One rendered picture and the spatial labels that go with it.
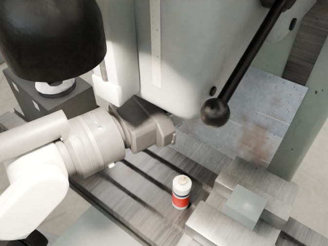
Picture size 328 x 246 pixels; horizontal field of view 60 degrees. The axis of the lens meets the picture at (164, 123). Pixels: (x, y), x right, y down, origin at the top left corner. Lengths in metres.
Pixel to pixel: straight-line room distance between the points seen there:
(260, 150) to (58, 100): 0.54
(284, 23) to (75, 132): 0.32
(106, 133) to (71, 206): 1.47
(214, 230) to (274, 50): 0.46
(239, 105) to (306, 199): 1.24
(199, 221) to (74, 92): 0.39
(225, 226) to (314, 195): 1.50
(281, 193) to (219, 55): 0.42
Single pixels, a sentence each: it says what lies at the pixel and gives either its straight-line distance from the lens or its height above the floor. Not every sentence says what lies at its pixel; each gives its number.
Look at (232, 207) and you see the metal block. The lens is 0.54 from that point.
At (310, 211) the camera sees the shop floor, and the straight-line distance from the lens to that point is 1.95.
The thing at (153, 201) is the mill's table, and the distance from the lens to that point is 0.69.
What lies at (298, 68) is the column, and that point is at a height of 1.16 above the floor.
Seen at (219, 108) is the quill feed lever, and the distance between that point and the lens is 0.27.
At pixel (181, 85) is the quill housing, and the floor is 1.38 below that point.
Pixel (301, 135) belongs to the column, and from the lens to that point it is 0.89.
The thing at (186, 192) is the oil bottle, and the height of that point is 1.04.
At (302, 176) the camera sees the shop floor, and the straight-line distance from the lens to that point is 2.08.
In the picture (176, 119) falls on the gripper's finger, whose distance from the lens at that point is 0.46.
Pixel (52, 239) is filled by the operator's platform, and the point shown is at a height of 0.40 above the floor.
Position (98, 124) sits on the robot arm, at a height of 1.28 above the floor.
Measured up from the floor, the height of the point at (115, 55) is 1.41.
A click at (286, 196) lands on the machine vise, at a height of 1.03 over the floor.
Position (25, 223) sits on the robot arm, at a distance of 0.42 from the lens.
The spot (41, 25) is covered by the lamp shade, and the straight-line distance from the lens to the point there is 0.19.
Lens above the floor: 1.57
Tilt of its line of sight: 46 degrees down
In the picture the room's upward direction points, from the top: straight up
